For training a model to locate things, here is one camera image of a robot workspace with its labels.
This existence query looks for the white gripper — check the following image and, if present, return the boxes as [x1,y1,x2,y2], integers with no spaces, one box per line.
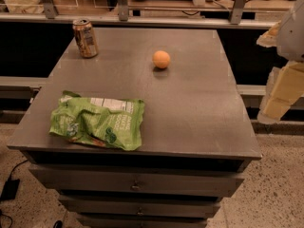
[256,0,304,124]

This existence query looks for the orange fruit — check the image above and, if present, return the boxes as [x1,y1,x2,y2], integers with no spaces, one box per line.
[152,50,171,69]

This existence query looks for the green rice chip bag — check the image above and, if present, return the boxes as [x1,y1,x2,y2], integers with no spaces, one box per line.
[49,91,145,151]

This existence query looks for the grey metal railing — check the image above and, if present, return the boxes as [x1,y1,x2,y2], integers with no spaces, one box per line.
[0,0,286,30]

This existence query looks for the grey drawer cabinet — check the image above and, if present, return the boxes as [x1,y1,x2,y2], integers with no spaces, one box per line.
[9,28,261,228]

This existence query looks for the gold soda can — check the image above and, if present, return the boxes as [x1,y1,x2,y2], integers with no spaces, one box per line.
[72,19,98,58]

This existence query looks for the bottom grey drawer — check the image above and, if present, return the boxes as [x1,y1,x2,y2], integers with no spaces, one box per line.
[77,214,207,228]

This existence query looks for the grey drawer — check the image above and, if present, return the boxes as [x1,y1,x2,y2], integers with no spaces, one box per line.
[59,195,219,219]
[77,214,207,228]
[29,164,244,197]

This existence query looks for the middle grey drawer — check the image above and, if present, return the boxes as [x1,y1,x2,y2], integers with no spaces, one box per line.
[59,195,219,219]

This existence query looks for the top grey drawer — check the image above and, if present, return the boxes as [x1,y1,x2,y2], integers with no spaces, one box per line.
[29,164,244,197]

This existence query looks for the black power adapter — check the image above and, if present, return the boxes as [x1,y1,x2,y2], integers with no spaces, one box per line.
[0,180,20,201]

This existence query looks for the black floor cable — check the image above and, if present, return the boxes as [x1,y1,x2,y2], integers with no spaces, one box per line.
[7,159,29,181]

